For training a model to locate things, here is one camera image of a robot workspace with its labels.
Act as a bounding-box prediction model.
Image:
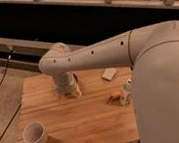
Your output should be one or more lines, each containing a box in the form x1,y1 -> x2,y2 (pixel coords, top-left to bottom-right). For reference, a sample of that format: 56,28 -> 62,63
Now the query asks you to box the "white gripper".
52,72 -> 81,98

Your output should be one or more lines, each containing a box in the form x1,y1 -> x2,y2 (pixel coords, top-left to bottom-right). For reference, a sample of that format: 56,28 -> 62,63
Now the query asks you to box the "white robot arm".
38,20 -> 179,143

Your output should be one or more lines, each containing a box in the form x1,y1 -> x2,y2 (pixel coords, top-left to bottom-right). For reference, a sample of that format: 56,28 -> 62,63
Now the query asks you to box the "wooden board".
16,68 -> 139,143

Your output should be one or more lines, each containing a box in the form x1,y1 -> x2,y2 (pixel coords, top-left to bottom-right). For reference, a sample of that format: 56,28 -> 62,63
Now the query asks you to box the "white sponge block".
102,68 -> 117,81

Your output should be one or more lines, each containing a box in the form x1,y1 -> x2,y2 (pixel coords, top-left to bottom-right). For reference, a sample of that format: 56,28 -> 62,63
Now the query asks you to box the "orange small object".
108,91 -> 121,103

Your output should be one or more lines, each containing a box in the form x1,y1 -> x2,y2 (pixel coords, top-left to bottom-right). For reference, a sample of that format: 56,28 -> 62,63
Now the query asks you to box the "white paper cup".
22,121 -> 48,143

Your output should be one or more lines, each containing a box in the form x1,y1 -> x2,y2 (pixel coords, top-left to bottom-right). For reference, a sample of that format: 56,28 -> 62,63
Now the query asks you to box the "white plastic bottle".
120,78 -> 132,105

